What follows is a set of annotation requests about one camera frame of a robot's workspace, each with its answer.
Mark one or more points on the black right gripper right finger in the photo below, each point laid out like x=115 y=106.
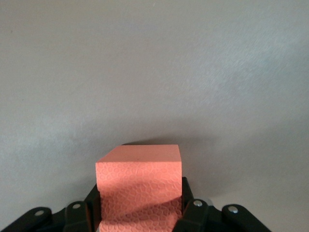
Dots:
x=198 y=217

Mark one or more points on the orange foam cube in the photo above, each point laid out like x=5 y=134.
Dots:
x=140 y=174

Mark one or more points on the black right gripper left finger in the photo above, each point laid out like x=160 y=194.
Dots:
x=77 y=217

